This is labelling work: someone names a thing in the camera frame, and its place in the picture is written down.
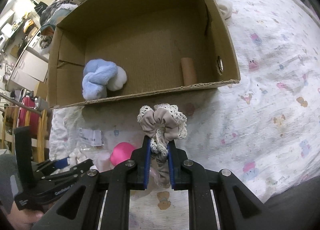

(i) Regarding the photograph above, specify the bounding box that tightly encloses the teal pillow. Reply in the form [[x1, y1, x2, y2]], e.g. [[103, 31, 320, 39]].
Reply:
[[40, 4, 77, 36]]

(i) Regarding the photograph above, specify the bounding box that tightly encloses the pink rubber duck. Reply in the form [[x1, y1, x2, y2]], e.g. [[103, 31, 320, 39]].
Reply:
[[110, 142, 136, 166]]

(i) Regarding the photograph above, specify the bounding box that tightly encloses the brown cardboard tube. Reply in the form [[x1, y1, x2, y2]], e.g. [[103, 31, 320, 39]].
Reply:
[[181, 58, 197, 86]]

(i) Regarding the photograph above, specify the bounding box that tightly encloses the clear plastic label bag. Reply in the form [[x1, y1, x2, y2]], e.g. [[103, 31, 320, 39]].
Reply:
[[79, 128, 103, 147]]

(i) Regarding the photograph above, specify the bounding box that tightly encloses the person's left hand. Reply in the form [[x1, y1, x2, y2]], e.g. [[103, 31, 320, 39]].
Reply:
[[7, 203, 44, 230]]

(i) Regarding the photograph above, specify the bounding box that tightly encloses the light blue plush toy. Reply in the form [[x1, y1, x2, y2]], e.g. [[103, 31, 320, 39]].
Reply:
[[82, 59, 127, 101]]

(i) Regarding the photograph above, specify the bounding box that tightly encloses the beige lace scrunchie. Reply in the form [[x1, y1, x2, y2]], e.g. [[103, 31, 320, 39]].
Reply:
[[137, 103, 187, 188]]

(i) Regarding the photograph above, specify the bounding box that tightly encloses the white patterned bed quilt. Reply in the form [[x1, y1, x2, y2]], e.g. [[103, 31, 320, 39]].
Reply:
[[49, 0, 319, 229]]

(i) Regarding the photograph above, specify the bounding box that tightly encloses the wooden chair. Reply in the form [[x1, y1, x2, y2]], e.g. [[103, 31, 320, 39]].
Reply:
[[1, 103, 49, 162]]

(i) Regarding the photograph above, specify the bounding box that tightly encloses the red bag on chair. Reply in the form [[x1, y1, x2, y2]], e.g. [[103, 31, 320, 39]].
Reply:
[[18, 96, 42, 137]]

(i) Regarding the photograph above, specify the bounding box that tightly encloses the brown cardboard box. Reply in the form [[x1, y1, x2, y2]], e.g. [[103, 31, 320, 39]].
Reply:
[[47, 0, 240, 108]]

